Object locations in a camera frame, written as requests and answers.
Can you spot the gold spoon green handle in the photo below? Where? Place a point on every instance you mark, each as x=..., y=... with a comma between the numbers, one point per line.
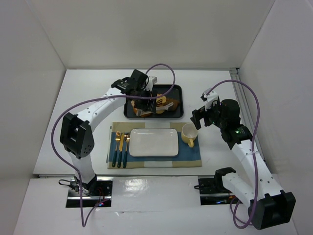
x=127, y=140

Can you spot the metal food tongs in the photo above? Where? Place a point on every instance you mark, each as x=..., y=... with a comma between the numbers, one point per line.
x=164, y=111

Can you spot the blue beige placemat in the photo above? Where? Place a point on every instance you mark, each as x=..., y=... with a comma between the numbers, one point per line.
x=187, y=157

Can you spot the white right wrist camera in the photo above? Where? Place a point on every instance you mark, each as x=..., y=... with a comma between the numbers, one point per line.
x=209, y=98

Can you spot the flat seeded bread slice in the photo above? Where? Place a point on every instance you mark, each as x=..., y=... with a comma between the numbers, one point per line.
x=161, y=100

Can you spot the black rectangular tray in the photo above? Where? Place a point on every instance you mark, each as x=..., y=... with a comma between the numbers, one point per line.
x=175, y=93

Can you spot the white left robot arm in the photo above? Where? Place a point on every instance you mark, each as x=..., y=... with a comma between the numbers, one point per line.
x=77, y=129

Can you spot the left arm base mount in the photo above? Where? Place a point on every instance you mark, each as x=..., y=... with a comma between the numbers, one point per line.
x=100, y=193

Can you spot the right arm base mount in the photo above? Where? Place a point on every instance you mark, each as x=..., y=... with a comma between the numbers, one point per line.
x=211, y=195

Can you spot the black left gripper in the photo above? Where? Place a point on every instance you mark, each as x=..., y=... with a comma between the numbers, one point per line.
x=145, y=104

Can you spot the large orange flower bread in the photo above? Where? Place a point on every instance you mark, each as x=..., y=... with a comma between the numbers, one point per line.
x=144, y=113

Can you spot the dark brown bread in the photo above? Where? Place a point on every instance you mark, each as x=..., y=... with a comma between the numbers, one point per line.
x=171, y=104

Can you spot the aluminium frame rail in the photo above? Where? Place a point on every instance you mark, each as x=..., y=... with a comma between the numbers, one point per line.
x=240, y=93

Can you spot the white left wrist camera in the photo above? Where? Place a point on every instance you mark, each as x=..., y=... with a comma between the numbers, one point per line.
x=150, y=83

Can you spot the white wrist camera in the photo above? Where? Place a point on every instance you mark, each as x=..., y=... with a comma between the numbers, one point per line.
x=150, y=83
x=209, y=98

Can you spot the white rectangular plate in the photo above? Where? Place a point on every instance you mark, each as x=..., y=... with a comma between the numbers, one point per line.
x=155, y=142

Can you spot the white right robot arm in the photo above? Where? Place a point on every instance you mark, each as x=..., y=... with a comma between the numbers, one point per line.
x=267, y=203

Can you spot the yellow mug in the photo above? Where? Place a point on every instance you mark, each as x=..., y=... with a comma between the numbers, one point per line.
x=188, y=134

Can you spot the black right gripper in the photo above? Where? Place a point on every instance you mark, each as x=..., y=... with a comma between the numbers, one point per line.
x=200, y=115

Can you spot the gold fork green handle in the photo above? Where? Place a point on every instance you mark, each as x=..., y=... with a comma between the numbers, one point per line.
x=117, y=140

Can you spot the gold knife green handle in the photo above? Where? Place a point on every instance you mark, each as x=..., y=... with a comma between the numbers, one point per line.
x=120, y=150

